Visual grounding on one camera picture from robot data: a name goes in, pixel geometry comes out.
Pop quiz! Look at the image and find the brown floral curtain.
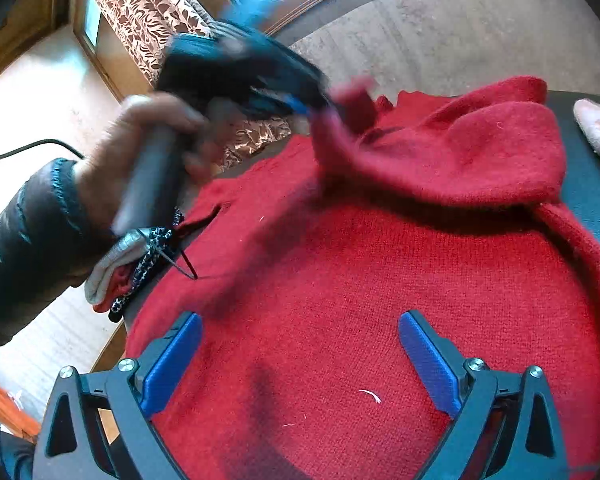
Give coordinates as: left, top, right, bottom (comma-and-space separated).
72, 0, 293, 173

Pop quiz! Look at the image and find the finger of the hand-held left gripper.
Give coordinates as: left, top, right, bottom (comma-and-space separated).
275, 91, 316, 120

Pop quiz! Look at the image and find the black cable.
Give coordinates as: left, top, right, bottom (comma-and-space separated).
0, 139, 87, 163

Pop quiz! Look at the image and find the person's left hand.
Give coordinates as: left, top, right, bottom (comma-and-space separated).
74, 92, 218, 233

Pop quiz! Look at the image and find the red knit sweater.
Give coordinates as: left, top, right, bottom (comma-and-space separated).
125, 76, 600, 480

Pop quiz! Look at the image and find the wooden door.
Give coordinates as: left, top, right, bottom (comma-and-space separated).
50, 0, 148, 102

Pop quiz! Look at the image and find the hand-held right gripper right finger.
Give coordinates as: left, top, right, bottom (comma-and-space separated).
397, 310, 571, 480

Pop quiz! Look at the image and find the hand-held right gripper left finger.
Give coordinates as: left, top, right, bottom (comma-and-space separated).
32, 311, 204, 480

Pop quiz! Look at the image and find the grey folded cloth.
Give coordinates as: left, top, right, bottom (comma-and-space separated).
85, 230, 153, 306

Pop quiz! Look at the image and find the person's left forearm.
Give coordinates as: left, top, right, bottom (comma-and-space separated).
0, 156, 113, 361

